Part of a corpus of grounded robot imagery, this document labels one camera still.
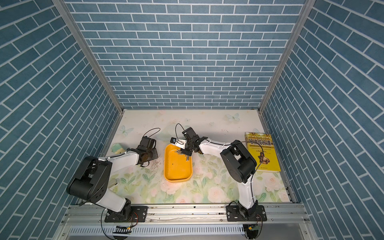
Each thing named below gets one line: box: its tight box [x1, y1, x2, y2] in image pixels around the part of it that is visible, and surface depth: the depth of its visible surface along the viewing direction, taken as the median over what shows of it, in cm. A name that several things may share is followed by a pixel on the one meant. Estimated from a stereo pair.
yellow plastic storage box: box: [163, 143, 193, 183], surface depth 93 cm
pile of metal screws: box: [174, 149, 190, 161], surface depth 98 cm
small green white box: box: [111, 143, 126, 155], surface depth 92 cm
